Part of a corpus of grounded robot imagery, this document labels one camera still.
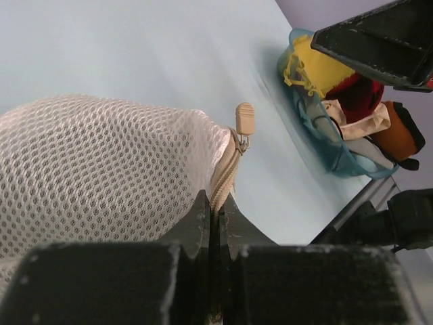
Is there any yellow garment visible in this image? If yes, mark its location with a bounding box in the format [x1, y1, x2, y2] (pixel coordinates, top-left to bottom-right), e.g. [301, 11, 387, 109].
[283, 35, 355, 99]

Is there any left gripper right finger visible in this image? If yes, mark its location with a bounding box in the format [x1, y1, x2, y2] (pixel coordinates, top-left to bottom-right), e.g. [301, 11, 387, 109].
[220, 198, 427, 324]

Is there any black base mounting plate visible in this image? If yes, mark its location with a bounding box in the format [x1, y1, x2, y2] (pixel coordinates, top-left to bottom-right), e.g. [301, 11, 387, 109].
[311, 177, 400, 244]

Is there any red lace garment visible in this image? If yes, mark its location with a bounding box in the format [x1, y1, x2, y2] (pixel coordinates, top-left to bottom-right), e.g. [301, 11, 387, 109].
[325, 73, 385, 123]

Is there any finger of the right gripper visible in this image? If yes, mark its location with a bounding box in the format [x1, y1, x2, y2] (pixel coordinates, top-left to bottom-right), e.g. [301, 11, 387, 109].
[311, 0, 432, 92]

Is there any round beige mesh laundry bag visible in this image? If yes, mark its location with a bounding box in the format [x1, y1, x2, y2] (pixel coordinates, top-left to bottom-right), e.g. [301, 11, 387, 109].
[1, 95, 248, 291]

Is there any translucent blue plastic basket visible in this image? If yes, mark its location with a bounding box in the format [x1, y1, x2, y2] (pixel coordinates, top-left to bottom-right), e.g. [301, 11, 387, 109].
[277, 28, 398, 179]

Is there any beige garment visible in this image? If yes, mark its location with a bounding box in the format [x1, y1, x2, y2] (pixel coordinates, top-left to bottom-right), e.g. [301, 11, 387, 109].
[321, 100, 391, 140]

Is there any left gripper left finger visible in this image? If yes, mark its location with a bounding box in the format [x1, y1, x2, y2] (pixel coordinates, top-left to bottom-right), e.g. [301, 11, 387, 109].
[1, 191, 210, 324]

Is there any orange black garment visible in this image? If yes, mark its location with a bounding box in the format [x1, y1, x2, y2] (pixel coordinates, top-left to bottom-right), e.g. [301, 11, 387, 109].
[370, 101, 426, 171]

